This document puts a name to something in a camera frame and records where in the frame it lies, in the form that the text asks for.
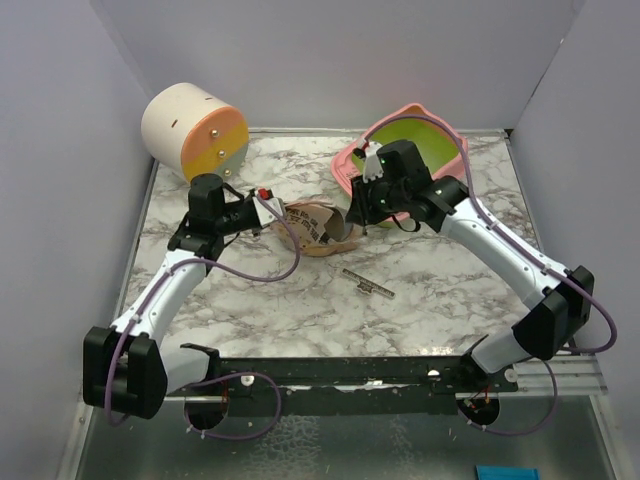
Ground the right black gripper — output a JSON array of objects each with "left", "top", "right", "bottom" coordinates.
[{"left": 347, "top": 170, "right": 409, "bottom": 226}]

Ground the beige cat litter bag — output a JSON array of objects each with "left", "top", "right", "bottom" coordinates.
[{"left": 285, "top": 199, "right": 363, "bottom": 257}]

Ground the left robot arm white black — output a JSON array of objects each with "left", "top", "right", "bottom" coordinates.
[{"left": 82, "top": 174, "right": 282, "bottom": 419}]

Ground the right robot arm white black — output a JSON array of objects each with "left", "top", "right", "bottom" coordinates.
[{"left": 346, "top": 140, "right": 594, "bottom": 391}]

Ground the pink green litter box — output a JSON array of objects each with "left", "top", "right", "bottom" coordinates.
[{"left": 331, "top": 104, "right": 470, "bottom": 234}]

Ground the cream orange cylinder container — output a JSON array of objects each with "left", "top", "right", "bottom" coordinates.
[{"left": 140, "top": 82, "right": 249, "bottom": 182}]

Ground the blue object at bottom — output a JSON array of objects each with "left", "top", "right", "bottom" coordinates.
[{"left": 475, "top": 465, "right": 540, "bottom": 480}]

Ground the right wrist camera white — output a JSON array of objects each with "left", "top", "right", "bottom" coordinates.
[{"left": 353, "top": 141, "right": 384, "bottom": 183}]

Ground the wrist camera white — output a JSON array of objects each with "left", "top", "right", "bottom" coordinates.
[
  {"left": 353, "top": 141, "right": 384, "bottom": 183},
  {"left": 253, "top": 188, "right": 285, "bottom": 228}
]

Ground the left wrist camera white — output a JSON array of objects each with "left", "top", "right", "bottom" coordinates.
[{"left": 253, "top": 188, "right": 285, "bottom": 228}]

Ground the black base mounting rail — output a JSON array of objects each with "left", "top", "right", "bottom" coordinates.
[{"left": 162, "top": 344, "right": 517, "bottom": 417}]

